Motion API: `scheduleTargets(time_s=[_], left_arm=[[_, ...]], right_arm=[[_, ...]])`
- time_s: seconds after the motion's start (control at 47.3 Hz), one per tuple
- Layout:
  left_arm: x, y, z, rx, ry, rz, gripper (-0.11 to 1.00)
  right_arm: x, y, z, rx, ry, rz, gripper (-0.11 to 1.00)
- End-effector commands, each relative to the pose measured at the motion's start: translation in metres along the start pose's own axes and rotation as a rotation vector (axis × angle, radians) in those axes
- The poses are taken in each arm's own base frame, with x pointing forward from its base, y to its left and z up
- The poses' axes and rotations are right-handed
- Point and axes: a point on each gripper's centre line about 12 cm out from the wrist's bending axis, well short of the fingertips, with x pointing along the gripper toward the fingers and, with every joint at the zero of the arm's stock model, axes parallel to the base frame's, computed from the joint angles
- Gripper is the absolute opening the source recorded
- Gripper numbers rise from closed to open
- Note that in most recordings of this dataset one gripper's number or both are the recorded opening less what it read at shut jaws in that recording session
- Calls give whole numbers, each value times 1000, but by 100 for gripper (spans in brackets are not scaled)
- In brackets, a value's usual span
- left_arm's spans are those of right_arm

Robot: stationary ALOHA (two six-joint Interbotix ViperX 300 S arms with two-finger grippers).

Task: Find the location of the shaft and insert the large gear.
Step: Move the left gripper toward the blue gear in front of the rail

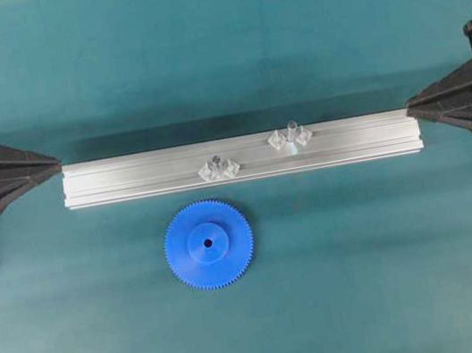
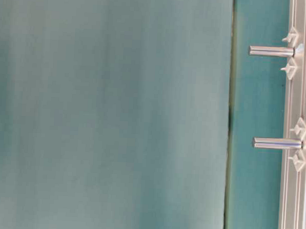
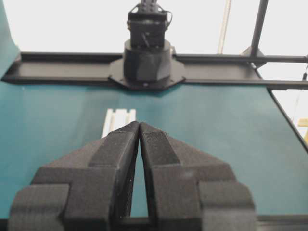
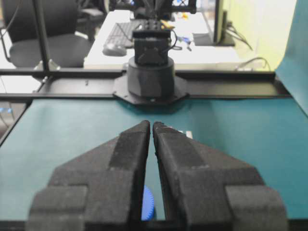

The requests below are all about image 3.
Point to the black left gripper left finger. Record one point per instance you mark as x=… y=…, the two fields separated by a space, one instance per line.
x=86 y=189

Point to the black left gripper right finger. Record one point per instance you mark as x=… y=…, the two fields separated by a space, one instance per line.
x=190 y=190

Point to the silver aluminium extrusion rail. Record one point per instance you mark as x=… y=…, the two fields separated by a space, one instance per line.
x=115 y=119

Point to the black table frame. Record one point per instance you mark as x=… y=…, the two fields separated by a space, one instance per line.
x=106 y=69

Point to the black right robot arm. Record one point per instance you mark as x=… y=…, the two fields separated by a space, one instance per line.
x=147 y=53

